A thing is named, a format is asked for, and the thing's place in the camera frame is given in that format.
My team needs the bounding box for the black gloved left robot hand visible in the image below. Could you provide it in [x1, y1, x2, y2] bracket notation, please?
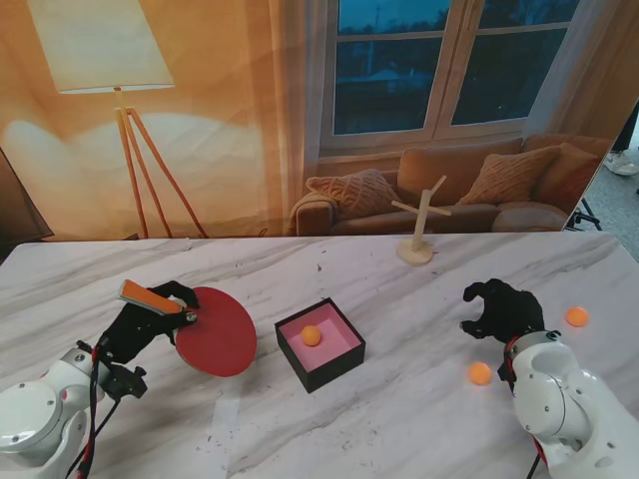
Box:
[98, 280, 202, 364]

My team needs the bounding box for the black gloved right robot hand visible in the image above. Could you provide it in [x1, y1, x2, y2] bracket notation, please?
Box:
[458, 277, 546, 346]

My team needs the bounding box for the red ping pong bat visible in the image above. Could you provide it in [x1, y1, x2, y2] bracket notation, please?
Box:
[117, 278, 258, 379]

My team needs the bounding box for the black box with pink lining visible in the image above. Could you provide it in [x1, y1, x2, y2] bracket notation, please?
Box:
[274, 296, 367, 394]

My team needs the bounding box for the wooden mug tree stand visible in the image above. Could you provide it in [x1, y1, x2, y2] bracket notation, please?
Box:
[390, 175, 453, 266]

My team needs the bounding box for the black tripod stand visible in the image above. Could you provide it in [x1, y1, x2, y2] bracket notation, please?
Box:
[563, 197, 603, 234]

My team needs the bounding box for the person with white sneakers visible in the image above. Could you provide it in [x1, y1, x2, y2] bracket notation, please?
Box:
[605, 102, 639, 177]

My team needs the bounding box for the printed living room backdrop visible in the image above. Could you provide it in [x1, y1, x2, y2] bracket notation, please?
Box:
[0, 0, 639, 239]

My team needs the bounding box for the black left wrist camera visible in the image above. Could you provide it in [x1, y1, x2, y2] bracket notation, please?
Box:
[102, 362, 149, 400]

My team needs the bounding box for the red black left arm cable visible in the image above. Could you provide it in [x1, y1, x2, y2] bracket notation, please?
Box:
[64, 343, 124, 479]

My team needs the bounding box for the red black arm cable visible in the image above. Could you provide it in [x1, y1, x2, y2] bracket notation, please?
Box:
[523, 433, 548, 479]
[64, 343, 124, 479]

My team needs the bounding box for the red black right arm cable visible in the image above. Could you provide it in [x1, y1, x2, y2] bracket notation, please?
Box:
[523, 433, 548, 479]

